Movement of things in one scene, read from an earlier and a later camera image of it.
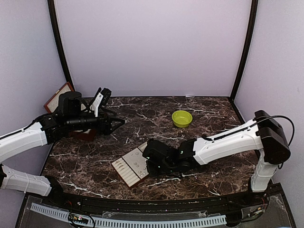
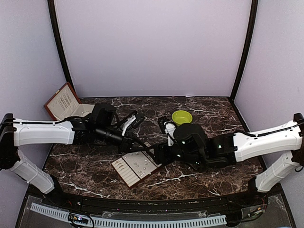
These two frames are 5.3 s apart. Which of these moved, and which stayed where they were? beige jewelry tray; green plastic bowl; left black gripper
Moved: left black gripper
Stayed: green plastic bowl; beige jewelry tray
